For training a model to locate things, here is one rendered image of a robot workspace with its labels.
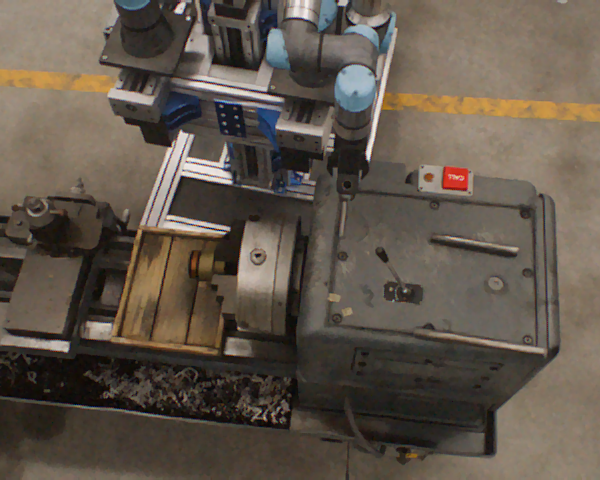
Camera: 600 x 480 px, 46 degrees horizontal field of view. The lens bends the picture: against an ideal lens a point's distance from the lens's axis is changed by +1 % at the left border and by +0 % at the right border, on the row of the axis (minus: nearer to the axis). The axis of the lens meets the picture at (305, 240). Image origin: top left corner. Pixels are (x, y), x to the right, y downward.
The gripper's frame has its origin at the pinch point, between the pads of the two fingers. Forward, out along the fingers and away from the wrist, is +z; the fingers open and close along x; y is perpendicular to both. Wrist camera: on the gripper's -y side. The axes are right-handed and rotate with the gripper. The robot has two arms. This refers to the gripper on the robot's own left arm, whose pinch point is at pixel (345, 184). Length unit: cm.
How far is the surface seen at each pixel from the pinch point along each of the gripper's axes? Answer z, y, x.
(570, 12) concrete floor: 136, 194, -104
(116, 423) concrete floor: 135, -37, 79
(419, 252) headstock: 9.8, -10.4, -18.8
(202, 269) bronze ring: 24.0, -14.9, 34.0
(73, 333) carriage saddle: 43, -30, 69
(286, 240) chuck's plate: 11.7, -10.1, 12.8
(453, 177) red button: 8.7, 10.2, -25.9
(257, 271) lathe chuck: 12.8, -18.4, 18.6
